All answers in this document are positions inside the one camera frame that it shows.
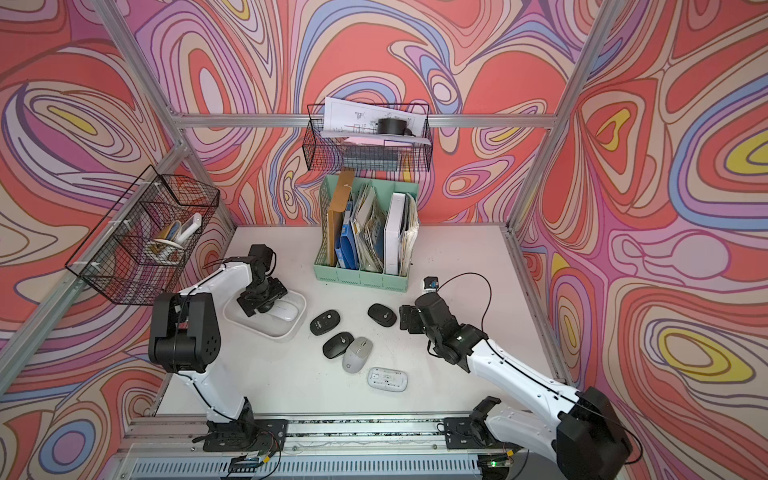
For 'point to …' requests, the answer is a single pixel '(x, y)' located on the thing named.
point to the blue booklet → (347, 253)
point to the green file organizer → (389, 186)
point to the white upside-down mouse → (388, 379)
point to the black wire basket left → (136, 253)
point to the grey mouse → (357, 355)
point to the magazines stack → (369, 224)
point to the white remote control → (188, 226)
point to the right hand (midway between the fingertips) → (416, 316)
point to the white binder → (392, 233)
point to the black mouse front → (337, 345)
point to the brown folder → (341, 202)
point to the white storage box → (267, 324)
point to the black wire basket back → (341, 152)
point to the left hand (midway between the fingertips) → (273, 300)
